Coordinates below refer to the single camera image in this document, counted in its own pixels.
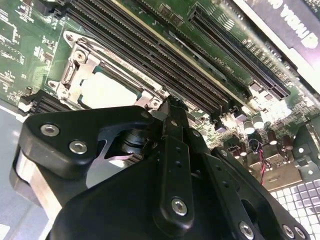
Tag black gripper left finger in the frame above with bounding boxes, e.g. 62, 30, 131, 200
9, 96, 195, 230

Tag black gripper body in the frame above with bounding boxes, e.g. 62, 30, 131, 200
48, 153, 240, 240

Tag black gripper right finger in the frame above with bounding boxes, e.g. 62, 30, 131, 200
174, 98, 312, 240

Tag silver CPU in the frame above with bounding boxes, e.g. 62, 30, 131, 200
78, 71, 145, 110

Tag metal wire locking lever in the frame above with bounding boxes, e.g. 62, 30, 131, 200
63, 62, 76, 87

